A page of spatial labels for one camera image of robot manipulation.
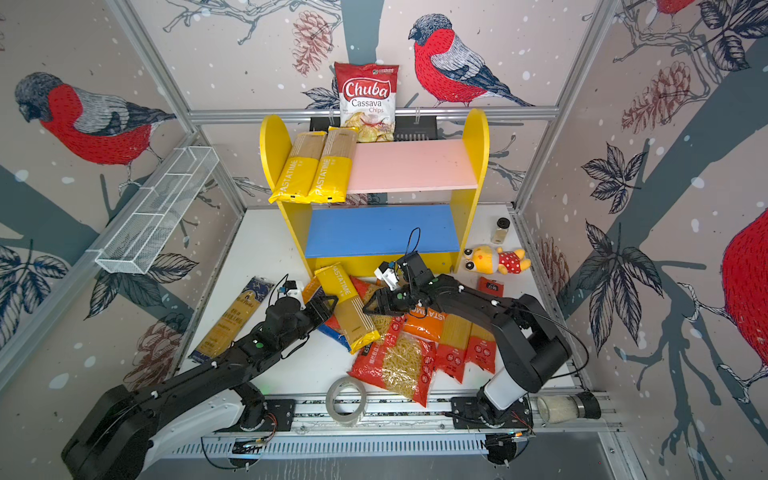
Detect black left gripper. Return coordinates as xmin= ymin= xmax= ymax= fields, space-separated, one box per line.
xmin=279 ymin=293 xmax=339 ymax=352

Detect red spaghetti bag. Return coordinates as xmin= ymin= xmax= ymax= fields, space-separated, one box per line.
xmin=466 ymin=324 xmax=497 ymax=374
xmin=436 ymin=314 xmax=472 ymax=383

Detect yellow Pastatime spaghetti bag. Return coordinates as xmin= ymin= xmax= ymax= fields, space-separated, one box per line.
xmin=269 ymin=131 xmax=326 ymax=204
xmin=308 ymin=127 xmax=358 ymax=204

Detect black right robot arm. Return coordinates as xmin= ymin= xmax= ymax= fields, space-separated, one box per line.
xmin=363 ymin=252 xmax=572 ymax=428

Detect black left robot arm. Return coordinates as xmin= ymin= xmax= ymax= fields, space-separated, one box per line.
xmin=61 ymin=295 xmax=338 ymax=479

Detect blue orange pasta bag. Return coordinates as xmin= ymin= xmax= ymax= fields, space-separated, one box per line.
xmin=302 ymin=277 xmax=351 ymax=353

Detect orange Pastatime pasta bag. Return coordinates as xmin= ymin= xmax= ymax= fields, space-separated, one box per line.
xmin=403 ymin=307 xmax=447 ymax=343

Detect yellow shelf pink blue boards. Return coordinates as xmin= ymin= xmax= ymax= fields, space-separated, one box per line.
xmin=278 ymin=109 xmax=490 ymax=277

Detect black rack behind shelf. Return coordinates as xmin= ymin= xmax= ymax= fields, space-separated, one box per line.
xmin=309 ymin=116 xmax=438 ymax=142

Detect red macaroni bag lower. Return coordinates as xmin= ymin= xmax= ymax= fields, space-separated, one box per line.
xmin=348 ymin=332 xmax=437 ymax=407

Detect clear tape roll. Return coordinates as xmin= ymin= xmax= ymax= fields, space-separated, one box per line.
xmin=325 ymin=376 xmax=368 ymax=428

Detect dark blue spaghetti bag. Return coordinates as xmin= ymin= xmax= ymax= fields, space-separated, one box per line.
xmin=189 ymin=277 xmax=275 ymax=364

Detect yellow plush toy red dress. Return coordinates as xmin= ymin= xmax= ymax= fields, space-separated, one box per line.
xmin=463 ymin=245 xmax=532 ymax=275

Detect small spice jar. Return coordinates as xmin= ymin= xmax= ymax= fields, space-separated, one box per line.
xmin=491 ymin=217 xmax=511 ymax=245

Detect red Chuba cassava chips bag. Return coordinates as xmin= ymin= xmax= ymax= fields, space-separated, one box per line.
xmin=334 ymin=62 xmax=399 ymax=143

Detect glass jar black lid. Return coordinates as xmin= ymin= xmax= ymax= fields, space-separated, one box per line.
xmin=536 ymin=391 xmax=602 ymax=424

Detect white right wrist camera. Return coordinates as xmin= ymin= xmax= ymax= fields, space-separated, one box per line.
xmin=374 ymin=262 xmax=404 ymax=291

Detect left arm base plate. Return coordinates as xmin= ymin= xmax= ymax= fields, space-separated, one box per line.
xmin=215 ymin=398 xmax=297 ymax=435

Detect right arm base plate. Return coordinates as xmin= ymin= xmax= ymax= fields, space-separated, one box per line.
xmin=445 ymin=396 xmax=534 ymax=430

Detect white wire mesh basket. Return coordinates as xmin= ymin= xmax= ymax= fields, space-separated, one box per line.
xmin=95 ymin=146 xmax=219 ymax=274

